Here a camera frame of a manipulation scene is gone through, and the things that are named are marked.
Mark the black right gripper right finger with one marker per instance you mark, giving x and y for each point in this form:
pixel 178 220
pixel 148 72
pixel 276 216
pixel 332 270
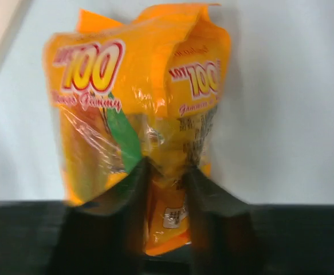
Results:
pixel 223 240

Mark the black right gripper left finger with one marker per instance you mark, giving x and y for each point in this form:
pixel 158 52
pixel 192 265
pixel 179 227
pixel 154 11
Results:
pixel 106 234

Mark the orange mango candy bag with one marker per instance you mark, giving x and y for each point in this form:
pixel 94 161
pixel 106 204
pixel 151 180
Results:
pixel 149 88

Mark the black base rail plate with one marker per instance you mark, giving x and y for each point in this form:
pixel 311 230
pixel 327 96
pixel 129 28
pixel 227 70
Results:
pixel 295 239

